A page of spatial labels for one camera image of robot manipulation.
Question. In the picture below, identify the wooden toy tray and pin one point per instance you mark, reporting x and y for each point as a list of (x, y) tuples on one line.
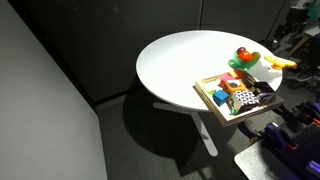
[(230, 118)]

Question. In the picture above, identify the black perforated mounting board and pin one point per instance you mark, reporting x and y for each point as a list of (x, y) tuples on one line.
[(303, 153)]

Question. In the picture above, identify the orange toy fruit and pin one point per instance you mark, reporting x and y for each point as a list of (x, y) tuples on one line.
[(276, 67)]

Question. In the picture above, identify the grey padded seat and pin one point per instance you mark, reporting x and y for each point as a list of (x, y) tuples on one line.
[(256, 165)]

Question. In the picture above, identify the green plastic bowl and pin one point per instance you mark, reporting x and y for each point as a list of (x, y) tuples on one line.
[(243, 64)]

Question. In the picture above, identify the grey printed cube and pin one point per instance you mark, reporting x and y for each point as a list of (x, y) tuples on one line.
[(266, 97)]

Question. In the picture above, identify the yellow flat block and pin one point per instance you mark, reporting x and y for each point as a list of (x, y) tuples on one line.
[(236, 73)]

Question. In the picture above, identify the dark purple toy plum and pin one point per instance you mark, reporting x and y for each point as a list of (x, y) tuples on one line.
[(240, 50)]

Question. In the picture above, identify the yellow toy banana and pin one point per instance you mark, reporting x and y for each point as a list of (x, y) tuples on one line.
[(280, 60)]

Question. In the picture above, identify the black white patterned cube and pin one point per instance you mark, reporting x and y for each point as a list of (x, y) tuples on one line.
[(245, 100)]

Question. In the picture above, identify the red toy fruit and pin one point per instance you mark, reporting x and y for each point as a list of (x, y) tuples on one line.
[(246, 56)]

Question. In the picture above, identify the pink toy block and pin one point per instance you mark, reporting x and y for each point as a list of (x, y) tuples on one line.
[(225, 80)]

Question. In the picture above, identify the white table base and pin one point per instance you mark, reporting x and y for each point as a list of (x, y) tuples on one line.
[(204, 131)]

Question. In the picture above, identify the blue cube block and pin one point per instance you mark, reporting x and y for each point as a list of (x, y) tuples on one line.
[(220, 97)]

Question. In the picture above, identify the black cube with red mark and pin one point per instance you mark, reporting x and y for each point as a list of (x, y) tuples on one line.
[(263, 87)]

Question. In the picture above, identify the orange toy block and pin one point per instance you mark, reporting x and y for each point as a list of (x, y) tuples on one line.
[(234, 86)]

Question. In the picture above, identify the wooden stick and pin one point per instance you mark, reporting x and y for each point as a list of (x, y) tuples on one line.
[(297, 45)]

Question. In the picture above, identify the purple clamp with orange tip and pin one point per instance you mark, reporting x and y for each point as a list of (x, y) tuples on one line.
[(310, 110), (278, 136)]

